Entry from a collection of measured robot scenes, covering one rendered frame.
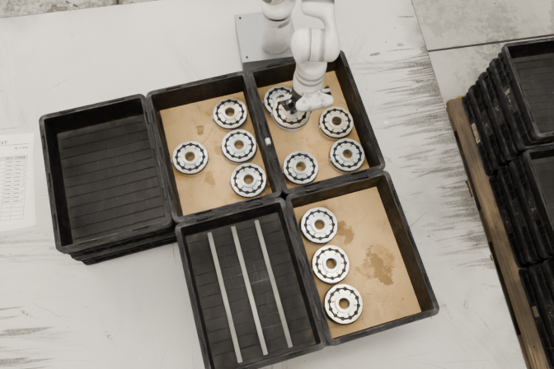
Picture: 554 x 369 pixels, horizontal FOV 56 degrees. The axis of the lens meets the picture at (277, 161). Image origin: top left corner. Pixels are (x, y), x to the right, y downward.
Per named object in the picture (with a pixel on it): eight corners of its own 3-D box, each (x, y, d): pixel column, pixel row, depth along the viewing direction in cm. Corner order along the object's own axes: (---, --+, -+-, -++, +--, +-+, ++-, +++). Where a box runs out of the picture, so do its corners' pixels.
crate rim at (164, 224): (40, 119, 146) (37, 115, 144) (146, 95, 150) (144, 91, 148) (59, 255, 133) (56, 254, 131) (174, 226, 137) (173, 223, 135)
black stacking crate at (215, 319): (180, 234, 146) (174, 225, 135) (280, 207, 150) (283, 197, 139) (212, 380, 133) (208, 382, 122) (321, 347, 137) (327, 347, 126)
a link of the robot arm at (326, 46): (341, 63, 108) (345, -7, 105) (299, 61, 108) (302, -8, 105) (336, 62, 115) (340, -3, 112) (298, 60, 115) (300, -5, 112)
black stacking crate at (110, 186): (53, 133, 155) (39, 117, 144) (152, 110, 159) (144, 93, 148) (72, 261, 142) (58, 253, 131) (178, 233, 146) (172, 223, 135)
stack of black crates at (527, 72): (458, 97, 241) (502, 43, 199) (518, 89, 244) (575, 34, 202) (485, 178, 227) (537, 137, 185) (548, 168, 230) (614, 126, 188)
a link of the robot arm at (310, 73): (287, 85, 120) (325, 86, 121) (292, 49, 106) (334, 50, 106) (287, 58, 123) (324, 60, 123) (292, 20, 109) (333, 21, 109)
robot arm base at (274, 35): (257, 33, 172) (258, -1, 156) (284, 29, 173) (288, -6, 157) (264, 56, 169) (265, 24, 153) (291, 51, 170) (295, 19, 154)
